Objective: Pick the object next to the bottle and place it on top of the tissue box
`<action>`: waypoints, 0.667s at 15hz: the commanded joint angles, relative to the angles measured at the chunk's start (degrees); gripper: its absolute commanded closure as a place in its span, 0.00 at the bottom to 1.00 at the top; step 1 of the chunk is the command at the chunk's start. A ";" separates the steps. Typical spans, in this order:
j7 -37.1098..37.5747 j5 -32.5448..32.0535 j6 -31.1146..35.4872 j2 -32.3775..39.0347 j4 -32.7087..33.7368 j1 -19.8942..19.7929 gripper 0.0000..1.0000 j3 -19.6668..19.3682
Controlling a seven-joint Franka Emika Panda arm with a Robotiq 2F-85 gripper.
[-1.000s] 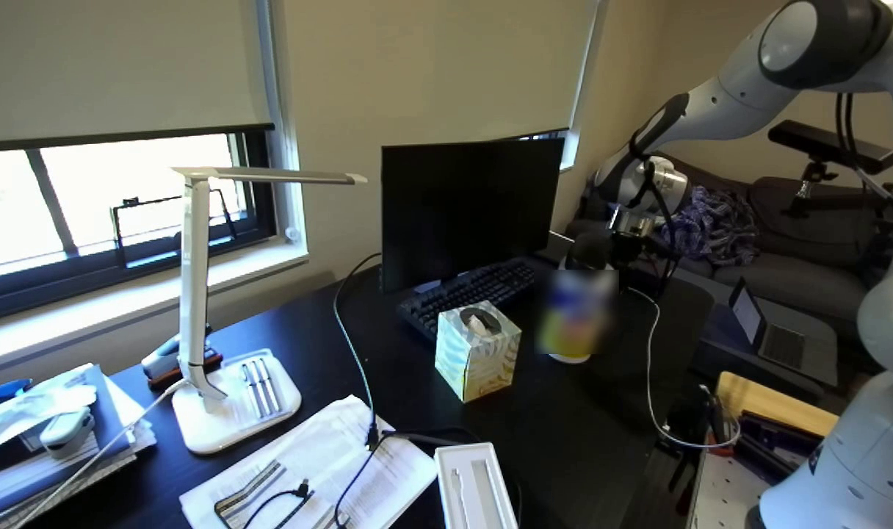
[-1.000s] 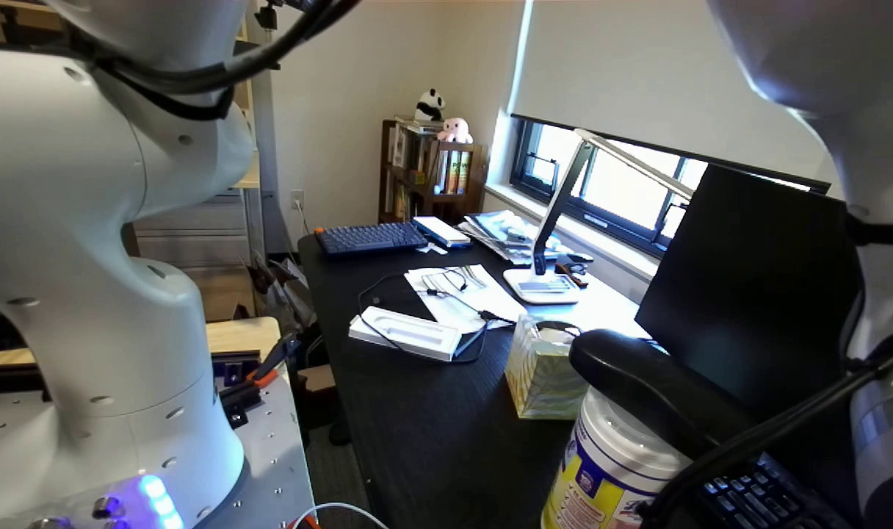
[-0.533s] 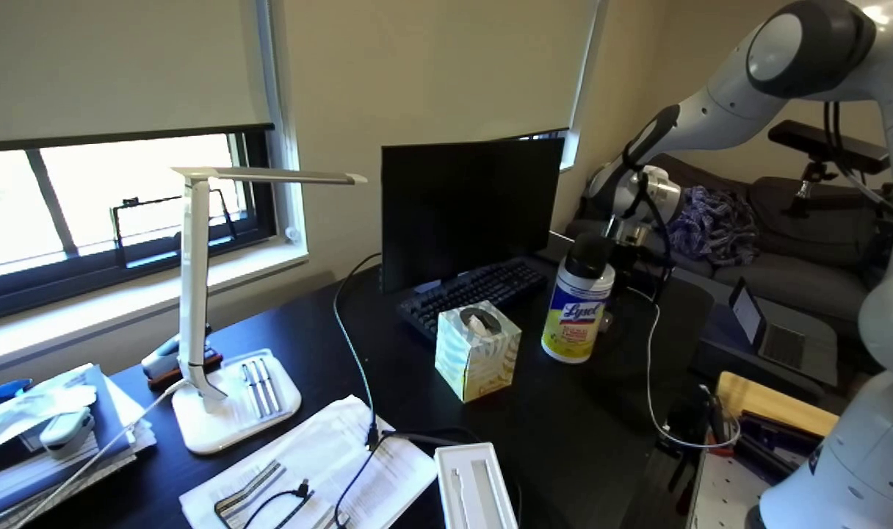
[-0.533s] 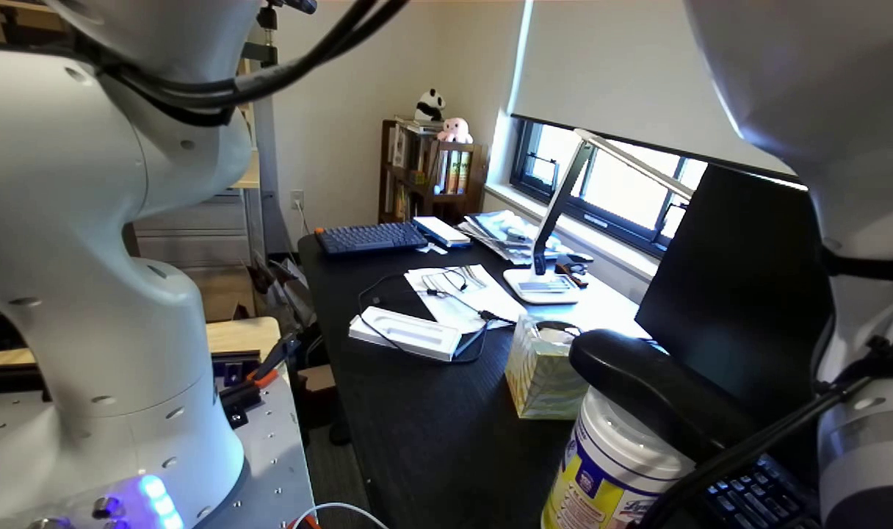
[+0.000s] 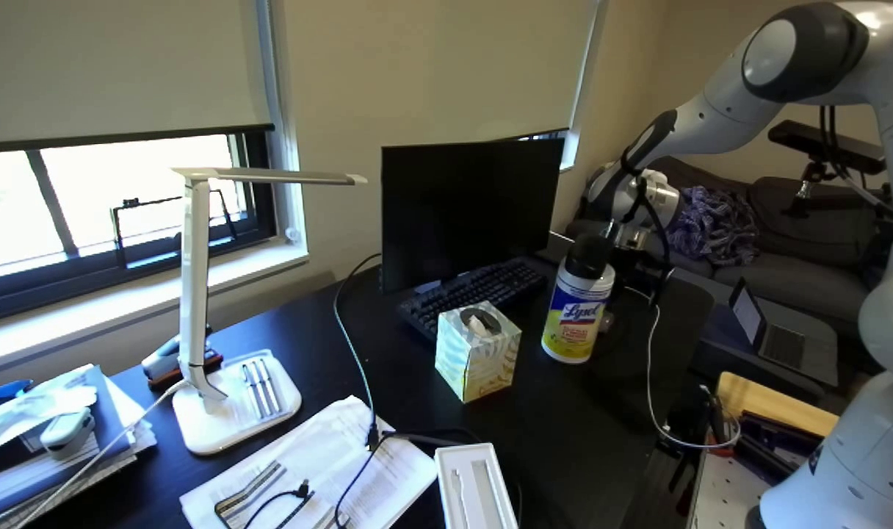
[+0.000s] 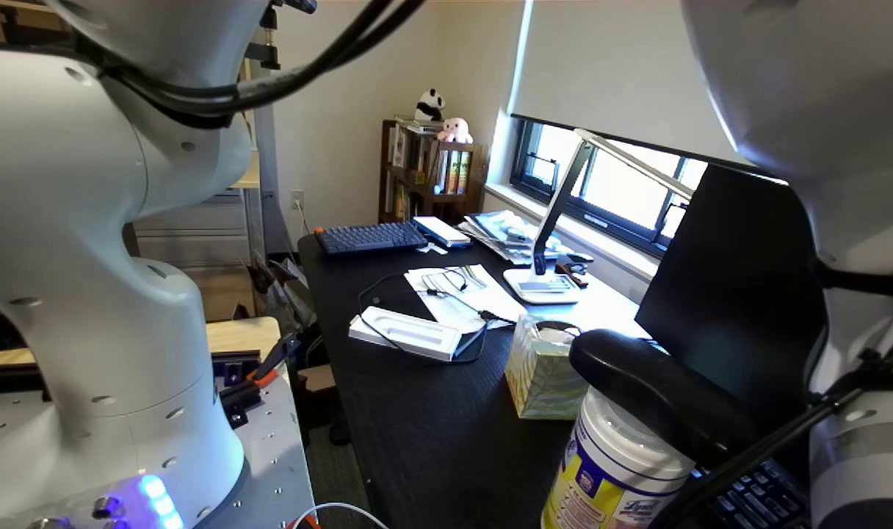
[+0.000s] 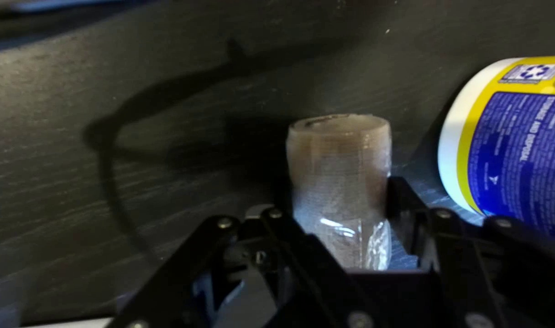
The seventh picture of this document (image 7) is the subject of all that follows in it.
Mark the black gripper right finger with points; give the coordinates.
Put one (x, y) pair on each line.
(472, 266)

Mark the clear plastic-wrapped roll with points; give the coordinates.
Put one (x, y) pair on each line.
(339, 182)

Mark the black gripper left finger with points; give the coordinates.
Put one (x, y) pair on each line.
(169, 284)

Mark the white wipes canister, yellow-blue label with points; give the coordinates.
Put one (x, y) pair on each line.
(516, 151)

